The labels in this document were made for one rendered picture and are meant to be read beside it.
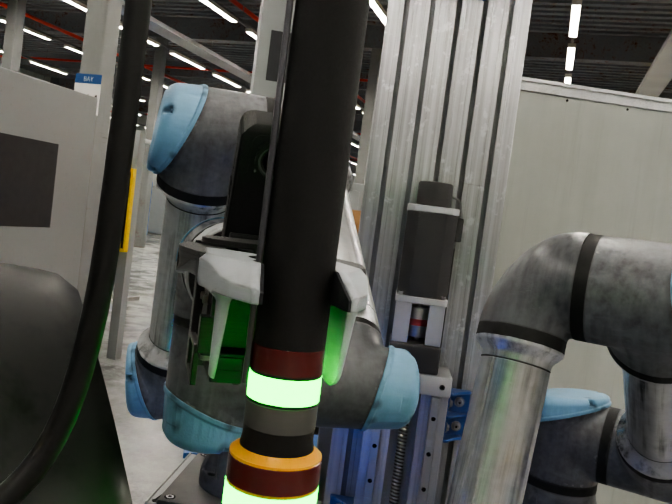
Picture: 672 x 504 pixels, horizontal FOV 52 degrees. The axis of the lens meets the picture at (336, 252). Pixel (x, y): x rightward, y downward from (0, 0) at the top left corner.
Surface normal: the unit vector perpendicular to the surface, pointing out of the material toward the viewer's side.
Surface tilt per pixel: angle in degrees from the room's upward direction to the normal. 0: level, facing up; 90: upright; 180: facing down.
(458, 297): 90
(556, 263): 66
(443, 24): 90
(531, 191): 90
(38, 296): 40
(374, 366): 46
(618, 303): 99
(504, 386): 73
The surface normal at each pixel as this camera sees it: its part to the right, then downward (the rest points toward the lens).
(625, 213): 0.08, 0.07
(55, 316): 0.66, -0.66
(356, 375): 0.29, -0.37
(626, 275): -0.43, -0.38
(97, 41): -0.29, 0.01
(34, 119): 0.95, 0.14
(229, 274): -0.36, -0.77
